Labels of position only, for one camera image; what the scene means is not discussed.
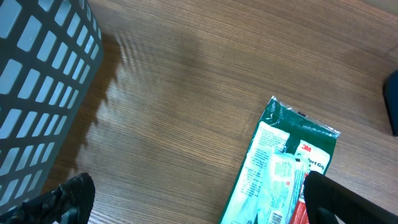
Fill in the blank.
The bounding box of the green 3M gloves package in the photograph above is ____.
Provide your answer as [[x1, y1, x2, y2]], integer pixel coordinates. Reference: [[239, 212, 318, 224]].
[[220, 97, 340, 223]]

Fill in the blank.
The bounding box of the teal toothbrush package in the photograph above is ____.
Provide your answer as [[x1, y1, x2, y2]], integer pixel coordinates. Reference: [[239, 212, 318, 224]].
[[257, 152, 308, 224]]

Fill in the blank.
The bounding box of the white barcode scanner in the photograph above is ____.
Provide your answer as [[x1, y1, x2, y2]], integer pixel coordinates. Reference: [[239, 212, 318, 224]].
[[383, 70, 397, 137]]

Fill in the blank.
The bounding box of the grey plastic mesh basket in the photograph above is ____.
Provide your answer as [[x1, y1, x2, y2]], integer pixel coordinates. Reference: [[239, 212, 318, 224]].
[[1, 0, 104, 213]]

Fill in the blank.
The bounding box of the red white tube package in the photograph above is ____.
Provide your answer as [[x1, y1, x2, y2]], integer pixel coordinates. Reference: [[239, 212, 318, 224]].
[[290, 186, 309, 224]]

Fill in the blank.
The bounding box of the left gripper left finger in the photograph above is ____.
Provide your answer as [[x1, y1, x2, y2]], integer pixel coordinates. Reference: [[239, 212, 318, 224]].
[[1, 172, 95, 224]]

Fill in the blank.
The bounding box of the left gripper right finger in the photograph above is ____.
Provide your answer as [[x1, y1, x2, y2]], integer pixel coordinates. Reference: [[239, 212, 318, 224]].
[[303, 171, 397, 224]]

